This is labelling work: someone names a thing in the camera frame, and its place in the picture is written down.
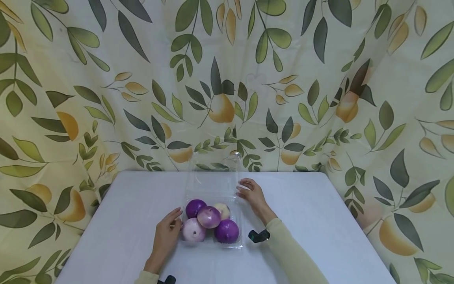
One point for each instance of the person's left hand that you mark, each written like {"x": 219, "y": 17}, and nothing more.
{"x": 166, "y": 238}

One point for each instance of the person's right hand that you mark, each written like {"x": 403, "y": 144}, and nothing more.
{"x": 255, "y": 199}

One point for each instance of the person's right fingers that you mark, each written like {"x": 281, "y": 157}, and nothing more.
{"x": 245, "y": 187}

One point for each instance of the person's left thumb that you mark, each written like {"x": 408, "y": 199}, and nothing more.
{"x": 178, "y": 225}

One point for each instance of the person's left index finger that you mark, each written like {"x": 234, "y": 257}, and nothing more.
{"x": 173, "y": 215}

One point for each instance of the clear plastic clamshell container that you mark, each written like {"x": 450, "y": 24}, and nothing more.
{"x": 212, "y": 179}

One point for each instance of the person's right forearm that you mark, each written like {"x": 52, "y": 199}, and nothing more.
{"x": 294, "y": 256}

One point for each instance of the person's left forearm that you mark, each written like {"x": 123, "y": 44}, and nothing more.
{"x": 150, "y": 276}

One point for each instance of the pale pink onion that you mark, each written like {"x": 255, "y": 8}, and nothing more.
{"x": 193, "y": 230}

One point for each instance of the dark purple onion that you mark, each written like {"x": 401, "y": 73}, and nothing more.
{"x": 193, "y": 206}
{"x": 227, "y": 232}

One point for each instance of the pale yellow onion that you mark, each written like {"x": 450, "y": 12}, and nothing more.
{"x": 224, "y": 210}

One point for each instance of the light purple onion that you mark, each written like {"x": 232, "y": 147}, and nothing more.
{"x": 209, "y": 217}

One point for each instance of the black wrist band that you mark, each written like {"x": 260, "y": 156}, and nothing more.
{"x": 167, "y": 280}
{"x": 259, "y": 236}

